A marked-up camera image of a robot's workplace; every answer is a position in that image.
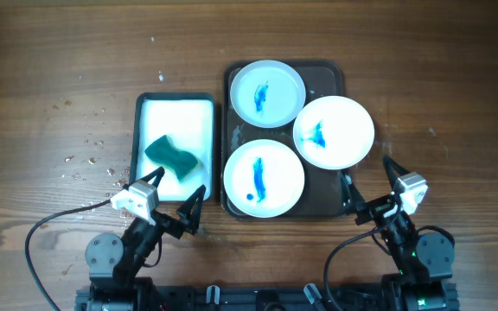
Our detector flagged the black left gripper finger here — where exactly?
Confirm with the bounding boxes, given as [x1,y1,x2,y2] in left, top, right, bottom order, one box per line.
[176,185,207,235]
[129,167,165,187]

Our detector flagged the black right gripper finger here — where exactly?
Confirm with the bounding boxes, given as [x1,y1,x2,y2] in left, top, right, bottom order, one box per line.
[340,169,366,212]
[382,155,410,188]

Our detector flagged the green yellow scrubbing sponge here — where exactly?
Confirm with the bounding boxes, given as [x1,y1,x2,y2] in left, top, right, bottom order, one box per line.
[144,135,199,181]

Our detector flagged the white plate blue stain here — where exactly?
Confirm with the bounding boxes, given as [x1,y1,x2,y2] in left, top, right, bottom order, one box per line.
[222,139,305,219]
[293,96,375,170]

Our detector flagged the white plate front blue stain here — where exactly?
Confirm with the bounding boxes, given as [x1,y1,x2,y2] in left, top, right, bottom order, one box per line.
[222,139,305,219]

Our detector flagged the grey plate with blue stain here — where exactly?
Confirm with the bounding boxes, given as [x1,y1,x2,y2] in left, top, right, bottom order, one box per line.
[229,60,306,129]

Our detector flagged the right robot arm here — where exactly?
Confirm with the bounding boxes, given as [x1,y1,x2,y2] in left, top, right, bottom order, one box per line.
[324,155,460,310]

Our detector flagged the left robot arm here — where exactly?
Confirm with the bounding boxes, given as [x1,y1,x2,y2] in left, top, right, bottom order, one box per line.
[75,168,206,310]

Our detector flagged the large dark brown tray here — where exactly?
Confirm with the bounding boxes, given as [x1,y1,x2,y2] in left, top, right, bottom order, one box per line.
[220,60,346,220]

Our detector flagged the small dark soapy water tray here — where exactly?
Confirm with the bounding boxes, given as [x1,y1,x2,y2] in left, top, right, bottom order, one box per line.
[129,92,214,202]

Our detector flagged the black right camera cable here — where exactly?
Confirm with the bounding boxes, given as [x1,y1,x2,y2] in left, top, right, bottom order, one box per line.
[322,202,405,311]

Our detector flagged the black camera cable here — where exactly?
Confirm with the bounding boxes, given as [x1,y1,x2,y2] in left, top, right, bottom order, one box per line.
[24,198,112,311]
[322,202,405,311]

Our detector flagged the black left camera cable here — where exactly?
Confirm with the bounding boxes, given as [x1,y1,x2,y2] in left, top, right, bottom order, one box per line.
[24,198,112,311]

